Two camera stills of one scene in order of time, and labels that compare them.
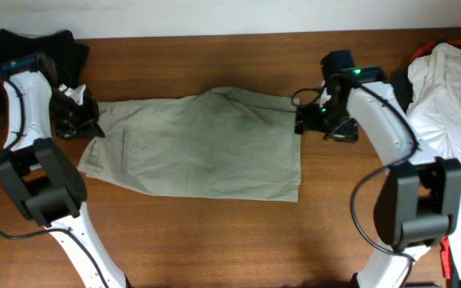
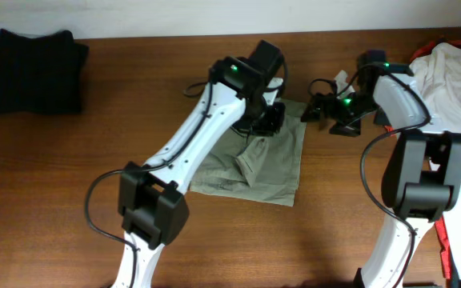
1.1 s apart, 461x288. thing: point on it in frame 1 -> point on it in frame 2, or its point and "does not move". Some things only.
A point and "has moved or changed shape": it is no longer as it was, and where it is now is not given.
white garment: [449, 118] does not move
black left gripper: [90, 129] -> [271, 118]
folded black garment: [65, 56] does not move
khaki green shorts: [222, 142] has moved or changed shape
